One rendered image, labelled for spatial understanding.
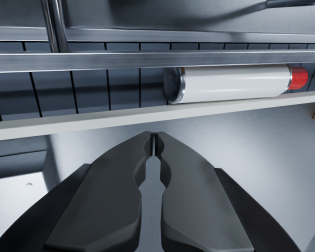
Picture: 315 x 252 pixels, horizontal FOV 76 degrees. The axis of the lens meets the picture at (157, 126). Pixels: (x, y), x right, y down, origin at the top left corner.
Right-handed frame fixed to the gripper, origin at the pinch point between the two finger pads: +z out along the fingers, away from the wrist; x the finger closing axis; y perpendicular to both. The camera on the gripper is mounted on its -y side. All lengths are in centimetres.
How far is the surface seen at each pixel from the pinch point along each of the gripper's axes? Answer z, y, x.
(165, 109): 11.3, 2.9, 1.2
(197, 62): 6.6, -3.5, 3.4
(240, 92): 12.5, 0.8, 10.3
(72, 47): 10.9, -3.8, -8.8
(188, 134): 21.7, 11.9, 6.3
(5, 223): 6.9, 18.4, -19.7
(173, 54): 5.8, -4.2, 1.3
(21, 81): 9.1, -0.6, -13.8
